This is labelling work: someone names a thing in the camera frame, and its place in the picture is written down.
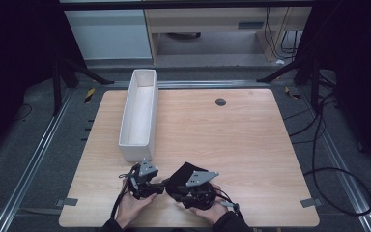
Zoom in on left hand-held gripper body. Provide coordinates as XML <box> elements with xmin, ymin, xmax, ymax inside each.
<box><xmin>127</xmin><ymin>157</ymin><xmax>166</xmax><ymax>200</ymax></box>

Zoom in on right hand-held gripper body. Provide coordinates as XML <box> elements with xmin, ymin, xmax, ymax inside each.
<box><xmin>173</xmin><ymin>170</ymin><xmax>220</xmax><ymax>211</ymax></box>

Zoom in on person's right hand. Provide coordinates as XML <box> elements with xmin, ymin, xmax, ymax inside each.
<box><xmin>187</xmin><ymin>183</ymin><xmax>240</xmax><ymax>226</ymax></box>

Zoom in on person's left hand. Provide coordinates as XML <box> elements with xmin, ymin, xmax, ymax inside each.
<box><xmin>115</xmin><ymin>178</ymin><xmax>159</xmax><ymax>230</ymax></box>

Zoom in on long white storage box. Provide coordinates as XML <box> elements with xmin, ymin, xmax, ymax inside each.
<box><xmin>118</xmin><ymin>68</ymin><xmax>159</xmax><ymax>163</ymax></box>

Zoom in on grey tape piece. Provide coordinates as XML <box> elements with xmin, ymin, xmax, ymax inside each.
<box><xmin>55</xmin><ymin>197</ymin><xmax>79</xmax><ymax>208</ymax></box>
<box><xmin>300</xmin><ymin>197</ymin><xmax>324</xmax><ymax>209</ymax></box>

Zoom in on yellow black striped tape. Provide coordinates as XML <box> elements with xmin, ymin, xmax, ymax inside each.
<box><xmin>284</xmin><ymin>85</ymin><xmax>302</xmax><ymax>101</ymax></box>
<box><xmin>83</xmin><ymin>87</ymin><xmax>97</xmax><ymax>104</ymax></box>

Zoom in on black metal stand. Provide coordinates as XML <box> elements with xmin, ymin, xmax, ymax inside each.
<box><xmin>256</xmin><ymin>47</ymin><xmax>337</xmax><ymax>112</ymax></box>
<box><xmin>51</xmin><ymin>57</ymin><xmax>116</xmax><ymax>118</ymax></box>

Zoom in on white cabinet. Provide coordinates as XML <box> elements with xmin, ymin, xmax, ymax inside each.
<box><xmin>63</xmin><ymin>8</ymin><xmax>154</xmax><ymax>61</ymax></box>

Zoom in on left hand-held gripper cable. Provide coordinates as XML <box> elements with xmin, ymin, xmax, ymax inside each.
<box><xmin>109</xmin><ymin>163</ymin><xmax>142</xmax><ymax>220</ymax></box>

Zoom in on hand-held gripper cable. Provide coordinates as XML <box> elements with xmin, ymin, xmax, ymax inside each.
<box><xmin>214</xmin><ymin>188</ymin><xmax>245</xmax><ymax>222</ymax></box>
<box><xmin>109</xmin><ymin>163</ymin><xmax>142</xmax><ymax>220</ymax></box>

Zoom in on right hand-held gripper cable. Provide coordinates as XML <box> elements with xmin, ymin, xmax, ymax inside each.
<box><xmin>214</xmin><ymin>188</ymin><xmax>245</xmax><ymax>222</ymax></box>

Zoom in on metal floor rail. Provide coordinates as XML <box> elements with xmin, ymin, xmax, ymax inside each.
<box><xmin>0</xmin><ymin>88</ymin><xmax>75</xmax><ymax>232</ymax></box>
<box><xmin>108</xmin><ymin>79</ymin><xmax>271</xmax><ymax>90</ymax></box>
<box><xmin>298</xmin><ymin>86</ymin><xmax>371</xmax><ymax>232</ymax></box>

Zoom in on black looped floor cable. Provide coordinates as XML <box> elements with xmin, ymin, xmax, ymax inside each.
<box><xmin>283</xmin><ymin>91</ymin><xmax>371</xmax><ymax>218</ymax></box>

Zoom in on thin black floor cable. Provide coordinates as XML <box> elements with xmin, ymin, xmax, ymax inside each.
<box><xmin>10</xmin><ymin>102</ymin><xmax>34</xmax><ymax>123</ymax></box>

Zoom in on black cables under desk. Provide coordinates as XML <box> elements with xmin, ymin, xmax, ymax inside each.
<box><xmin>263</xmin><ymin>7</ymin><xmax>303</xmax><ymax>61</ymax></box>

